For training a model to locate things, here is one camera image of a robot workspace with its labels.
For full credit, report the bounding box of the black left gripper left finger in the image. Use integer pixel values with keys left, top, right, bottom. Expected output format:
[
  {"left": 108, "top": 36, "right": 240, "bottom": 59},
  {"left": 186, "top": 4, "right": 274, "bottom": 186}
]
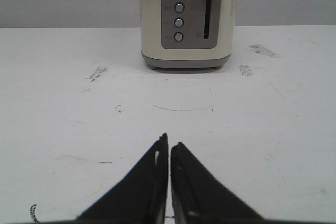
[{"left": 76, "top": 133, "right": 169, "bottom": 223}]

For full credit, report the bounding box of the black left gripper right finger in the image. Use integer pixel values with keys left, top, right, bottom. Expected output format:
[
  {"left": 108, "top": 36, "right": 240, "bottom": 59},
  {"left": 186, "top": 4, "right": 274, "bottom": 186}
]
[{"left": 171, "top": 142, "right": 264, "bottom": 223}]

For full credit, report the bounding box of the cream two-slot toaster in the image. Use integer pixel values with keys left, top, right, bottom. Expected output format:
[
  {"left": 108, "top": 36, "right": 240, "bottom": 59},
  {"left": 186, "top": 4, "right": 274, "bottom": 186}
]
[{"left": 139, "top": 0, "right": 237, "bottom": 69}]

